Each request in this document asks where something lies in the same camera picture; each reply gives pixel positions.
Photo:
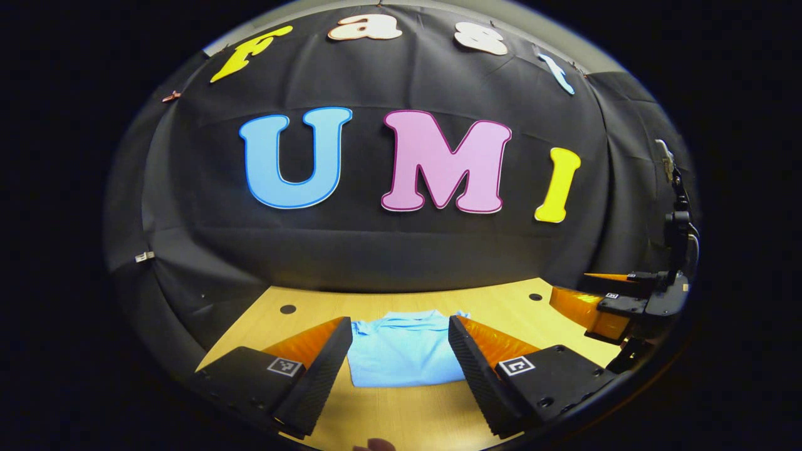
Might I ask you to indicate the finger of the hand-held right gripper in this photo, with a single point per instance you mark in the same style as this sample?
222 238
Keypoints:
639 277
617 304

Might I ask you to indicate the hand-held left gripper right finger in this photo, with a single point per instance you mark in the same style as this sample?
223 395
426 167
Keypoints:
479 385

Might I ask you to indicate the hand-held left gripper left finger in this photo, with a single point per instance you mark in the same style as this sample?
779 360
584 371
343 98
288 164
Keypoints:
316 391

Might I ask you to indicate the light blue T-shirt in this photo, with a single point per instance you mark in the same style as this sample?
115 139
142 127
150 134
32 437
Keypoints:
404 351

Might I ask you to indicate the black backdrop cloth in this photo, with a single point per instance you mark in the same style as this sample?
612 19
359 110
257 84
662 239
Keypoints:
376 250

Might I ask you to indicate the silver cloth clip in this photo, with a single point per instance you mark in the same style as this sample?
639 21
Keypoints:
144 257

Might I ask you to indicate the red cloth clip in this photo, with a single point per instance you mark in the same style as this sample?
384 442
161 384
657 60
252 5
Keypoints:
170 96

